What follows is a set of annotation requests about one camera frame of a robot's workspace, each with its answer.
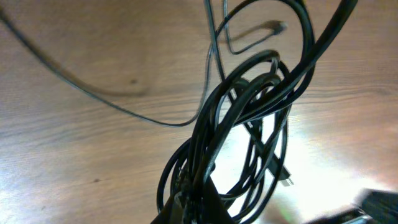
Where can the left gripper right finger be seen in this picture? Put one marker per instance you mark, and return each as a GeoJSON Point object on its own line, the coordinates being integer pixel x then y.
{"type": "Point", "coordinates": [212, 208]}

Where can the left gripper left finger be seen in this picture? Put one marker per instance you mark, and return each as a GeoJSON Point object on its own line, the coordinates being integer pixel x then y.
{"type": "Point", "coordinates": [178, 209]}

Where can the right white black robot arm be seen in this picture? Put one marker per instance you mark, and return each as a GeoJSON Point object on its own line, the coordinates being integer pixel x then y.
{"type": "Point", "coordinates": [374, 207]}

